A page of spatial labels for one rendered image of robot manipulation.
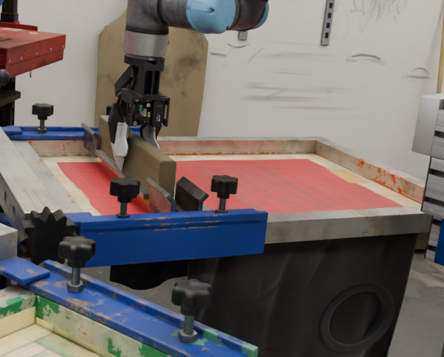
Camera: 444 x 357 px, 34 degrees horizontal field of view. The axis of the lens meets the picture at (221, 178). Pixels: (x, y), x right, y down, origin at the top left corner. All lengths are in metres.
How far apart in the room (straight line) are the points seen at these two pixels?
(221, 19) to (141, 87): 0.18
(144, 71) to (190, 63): 2.25
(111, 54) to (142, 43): 2.09
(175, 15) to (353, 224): 0.46
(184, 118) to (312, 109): 0.75
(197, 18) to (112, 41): 2.17
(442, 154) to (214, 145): 0.69
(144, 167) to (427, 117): 0.47
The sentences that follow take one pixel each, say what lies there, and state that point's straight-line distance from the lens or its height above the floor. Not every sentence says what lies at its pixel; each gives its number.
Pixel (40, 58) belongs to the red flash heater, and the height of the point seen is 1.05.
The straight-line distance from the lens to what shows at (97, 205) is 1.29.
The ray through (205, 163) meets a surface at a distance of 1.62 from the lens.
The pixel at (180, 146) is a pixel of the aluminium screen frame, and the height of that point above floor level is 0.98.
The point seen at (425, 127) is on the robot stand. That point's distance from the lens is 1.17.
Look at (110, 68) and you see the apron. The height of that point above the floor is 0.91.
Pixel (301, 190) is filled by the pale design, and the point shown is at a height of 0.95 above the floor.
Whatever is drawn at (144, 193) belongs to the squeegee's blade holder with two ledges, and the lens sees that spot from 1.23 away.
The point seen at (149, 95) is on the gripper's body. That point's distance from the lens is 1.27.
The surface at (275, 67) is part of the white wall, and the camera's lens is 3.77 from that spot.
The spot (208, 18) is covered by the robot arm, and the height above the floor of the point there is 1.29.
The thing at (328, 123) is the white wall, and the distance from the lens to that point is 4.01.
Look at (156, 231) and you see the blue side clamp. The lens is 1.08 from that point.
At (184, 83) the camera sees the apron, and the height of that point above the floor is 0.85.
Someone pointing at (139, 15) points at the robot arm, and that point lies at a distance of 1.27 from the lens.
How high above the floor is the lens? 1.36
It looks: 15 degrees down
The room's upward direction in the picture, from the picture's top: 6 degrees clockwise
